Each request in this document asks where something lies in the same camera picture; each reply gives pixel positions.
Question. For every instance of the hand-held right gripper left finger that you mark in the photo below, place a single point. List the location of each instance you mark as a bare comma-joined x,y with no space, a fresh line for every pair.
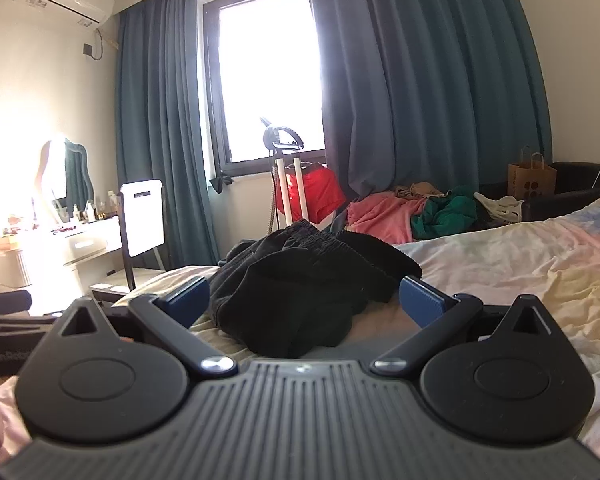
187,297

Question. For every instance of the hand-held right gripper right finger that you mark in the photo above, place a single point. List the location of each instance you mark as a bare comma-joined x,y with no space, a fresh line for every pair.
422,300

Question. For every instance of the black pants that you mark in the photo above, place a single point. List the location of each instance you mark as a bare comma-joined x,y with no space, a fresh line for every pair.
290,300

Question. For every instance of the white ribbed bin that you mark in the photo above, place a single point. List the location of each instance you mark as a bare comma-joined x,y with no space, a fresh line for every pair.
10,267

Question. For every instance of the pastel tie-dye bed cover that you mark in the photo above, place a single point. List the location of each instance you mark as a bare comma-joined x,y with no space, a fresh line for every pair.
505,270

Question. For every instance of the green garment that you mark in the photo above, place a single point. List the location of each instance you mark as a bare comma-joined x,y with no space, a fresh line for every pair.
445,215

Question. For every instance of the white backed chair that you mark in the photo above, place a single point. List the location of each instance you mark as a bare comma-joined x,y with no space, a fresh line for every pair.
142,220

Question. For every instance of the pink garment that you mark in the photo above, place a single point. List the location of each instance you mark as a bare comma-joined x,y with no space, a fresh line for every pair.
380,217

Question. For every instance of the beige garment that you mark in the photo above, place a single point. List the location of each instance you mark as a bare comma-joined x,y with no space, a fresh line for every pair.
420,190

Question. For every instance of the white dressing table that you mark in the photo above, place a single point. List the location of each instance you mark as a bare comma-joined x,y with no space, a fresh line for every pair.
85,245

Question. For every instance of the dark curtain tieback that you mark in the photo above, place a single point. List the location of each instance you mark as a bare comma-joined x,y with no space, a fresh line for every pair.
221,183

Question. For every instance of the row of cosmetic bottles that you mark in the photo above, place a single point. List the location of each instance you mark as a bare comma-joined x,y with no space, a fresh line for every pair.
111,205

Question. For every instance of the white garment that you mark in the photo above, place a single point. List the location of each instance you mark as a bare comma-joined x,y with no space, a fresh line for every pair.
500,207

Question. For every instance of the red garment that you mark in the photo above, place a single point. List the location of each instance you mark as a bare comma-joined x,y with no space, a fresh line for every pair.
322,192

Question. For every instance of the garment steamer with white poles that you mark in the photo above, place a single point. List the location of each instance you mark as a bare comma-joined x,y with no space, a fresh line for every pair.
300,190

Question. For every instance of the brown paper bag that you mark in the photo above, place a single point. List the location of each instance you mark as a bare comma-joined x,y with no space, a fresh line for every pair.
530,180

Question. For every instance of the narrow blue curtain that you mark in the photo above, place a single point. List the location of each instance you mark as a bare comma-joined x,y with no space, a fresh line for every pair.
160,135

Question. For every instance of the vanity mirror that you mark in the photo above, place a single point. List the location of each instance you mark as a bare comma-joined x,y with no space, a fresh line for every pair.
75,175

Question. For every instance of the black armchair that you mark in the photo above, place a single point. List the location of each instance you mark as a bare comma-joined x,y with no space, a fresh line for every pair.
575,190

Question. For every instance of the wide blue curtain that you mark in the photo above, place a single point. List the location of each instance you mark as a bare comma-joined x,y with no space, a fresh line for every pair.
420,75

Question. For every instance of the dark framed window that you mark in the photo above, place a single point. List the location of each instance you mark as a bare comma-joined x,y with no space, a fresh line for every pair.
265,70

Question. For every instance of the black wall plug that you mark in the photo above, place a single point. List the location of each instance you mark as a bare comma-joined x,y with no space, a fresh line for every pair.
88,49

